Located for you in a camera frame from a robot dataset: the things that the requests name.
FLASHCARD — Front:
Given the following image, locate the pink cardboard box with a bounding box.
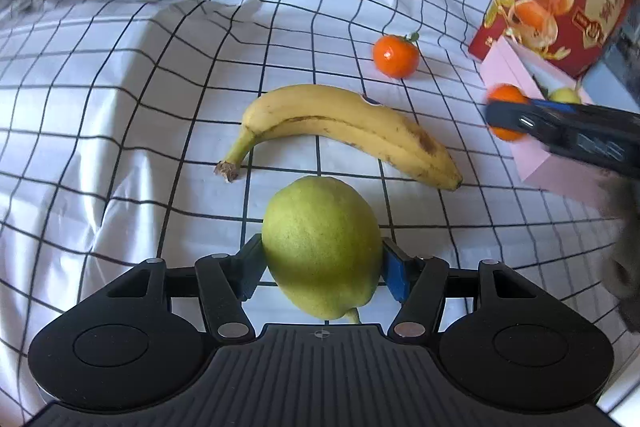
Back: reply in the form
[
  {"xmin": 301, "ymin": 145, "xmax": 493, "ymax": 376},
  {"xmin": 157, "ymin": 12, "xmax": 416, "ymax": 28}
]
[{"xmin": 479, "ymin": 39, "xmax": 621, "ymax": 200}]

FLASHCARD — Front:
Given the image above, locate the person's right hand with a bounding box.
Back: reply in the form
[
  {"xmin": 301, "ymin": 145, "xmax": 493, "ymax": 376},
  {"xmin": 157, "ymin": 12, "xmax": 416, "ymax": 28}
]
[{"xmin": 597, "ymin": 174, "xmax": 640, "ymax": 333}]

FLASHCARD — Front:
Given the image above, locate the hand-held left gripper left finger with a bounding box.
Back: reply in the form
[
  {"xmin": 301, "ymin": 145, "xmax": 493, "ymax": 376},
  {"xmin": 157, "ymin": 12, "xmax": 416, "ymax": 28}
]
[{"xmin": 106, "ymin": 234, "xmax": 264, "ymax": 344}]

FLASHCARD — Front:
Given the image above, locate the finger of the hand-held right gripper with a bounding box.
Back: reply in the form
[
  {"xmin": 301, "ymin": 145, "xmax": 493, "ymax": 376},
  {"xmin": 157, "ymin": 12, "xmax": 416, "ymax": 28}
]
[
  {"xmin": 525, "ymin": 98, "xmax": 583, "ymax": 110},
  {"xmin": 486, "ymin": 102, "xmax": 541, "ymax": 134}
]

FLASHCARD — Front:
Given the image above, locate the white black checked cloth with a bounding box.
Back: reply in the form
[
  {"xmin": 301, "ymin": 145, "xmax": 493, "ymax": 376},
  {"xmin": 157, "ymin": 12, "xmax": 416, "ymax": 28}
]
[{"xmin": 0, "ymin": 0, "xmax": 640, "ymax": 427}]

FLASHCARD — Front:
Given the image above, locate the yellow banana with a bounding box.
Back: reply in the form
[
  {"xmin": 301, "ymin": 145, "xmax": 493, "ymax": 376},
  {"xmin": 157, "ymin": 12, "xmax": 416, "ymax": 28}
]
[{"xmin": 214, "ymin": 84, "xmax": 464, "ymax": 192}]

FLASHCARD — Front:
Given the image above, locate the grey electronic device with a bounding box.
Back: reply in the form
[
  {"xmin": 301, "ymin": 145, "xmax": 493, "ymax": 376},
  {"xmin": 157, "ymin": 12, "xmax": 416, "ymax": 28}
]
[{"xmin": 582, "ymin": 2, "xmax": 640, "ymax": 112}]

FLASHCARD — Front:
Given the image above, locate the green pear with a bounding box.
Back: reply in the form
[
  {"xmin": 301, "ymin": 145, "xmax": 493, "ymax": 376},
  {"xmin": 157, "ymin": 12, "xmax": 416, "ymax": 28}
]
[
  {"xmin": 261, "ymin": 175, "xmax": 383, "ymax": 324},
  {"xmin": 547, "ymin": 87, "xmax": 582, "ymax": 104}
]

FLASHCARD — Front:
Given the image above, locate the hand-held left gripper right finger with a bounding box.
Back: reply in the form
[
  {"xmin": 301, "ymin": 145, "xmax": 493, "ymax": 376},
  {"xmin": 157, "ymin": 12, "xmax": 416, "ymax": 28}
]
[{"xmin": 381, "ymin": 237, "xmax": 538, "ymax": 343}]

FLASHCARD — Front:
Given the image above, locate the orange tangerine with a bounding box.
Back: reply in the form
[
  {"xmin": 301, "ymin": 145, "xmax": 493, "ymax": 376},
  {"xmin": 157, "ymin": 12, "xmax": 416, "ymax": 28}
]
[
  {"xmin": 487, "ymin": 84, "xmax": 528, "ymax": 142},
  {"xmin": 372, "ymin": 32, "xmax": 421, "ymax": 79}
]

